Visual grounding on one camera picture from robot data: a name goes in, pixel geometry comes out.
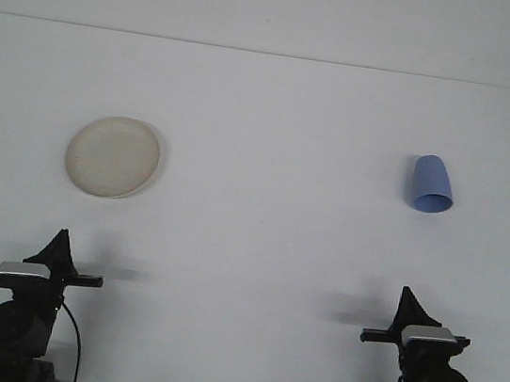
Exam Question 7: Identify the pale blue cup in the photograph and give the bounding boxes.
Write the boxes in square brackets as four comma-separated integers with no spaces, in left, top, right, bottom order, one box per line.
[406,151,461,217]

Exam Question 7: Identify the pale round plate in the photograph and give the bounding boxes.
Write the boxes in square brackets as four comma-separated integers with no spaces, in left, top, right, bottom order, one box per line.
[60,108,167,206]

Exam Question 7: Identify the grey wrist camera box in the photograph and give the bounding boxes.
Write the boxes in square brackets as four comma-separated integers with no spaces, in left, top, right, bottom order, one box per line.
[0,258,54,295]
[398,321,461,355]

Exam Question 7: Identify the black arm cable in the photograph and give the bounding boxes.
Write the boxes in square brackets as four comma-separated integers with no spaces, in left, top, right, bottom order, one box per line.
[48,300,90,382]

